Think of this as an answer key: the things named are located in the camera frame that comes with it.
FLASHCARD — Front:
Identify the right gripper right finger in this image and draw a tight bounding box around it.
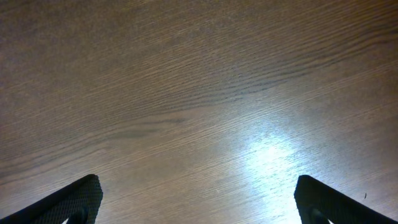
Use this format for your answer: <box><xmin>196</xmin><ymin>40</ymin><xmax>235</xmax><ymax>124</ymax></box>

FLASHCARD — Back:
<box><xmin>294</xmin><ymin>175</ymin><xmax>397</xmax><ymax>224</ymax></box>

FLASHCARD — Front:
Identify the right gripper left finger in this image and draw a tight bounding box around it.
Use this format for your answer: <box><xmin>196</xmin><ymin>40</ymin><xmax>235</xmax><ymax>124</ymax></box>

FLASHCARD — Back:
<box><xmin>1</xmin><ymin>174</ymin><xmax>103</xmax><ymax>224</ymax></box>

